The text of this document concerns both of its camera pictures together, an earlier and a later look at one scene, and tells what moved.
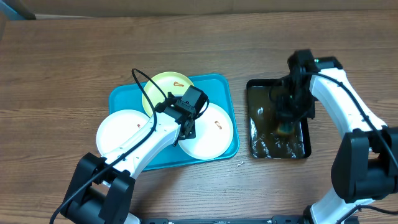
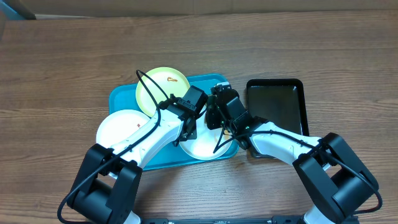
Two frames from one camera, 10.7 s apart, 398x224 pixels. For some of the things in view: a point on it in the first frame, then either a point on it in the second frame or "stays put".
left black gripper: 192,135 stays put
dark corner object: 20,9 stays put
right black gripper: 288,109 -> 213,116
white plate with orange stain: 214,131 stays put
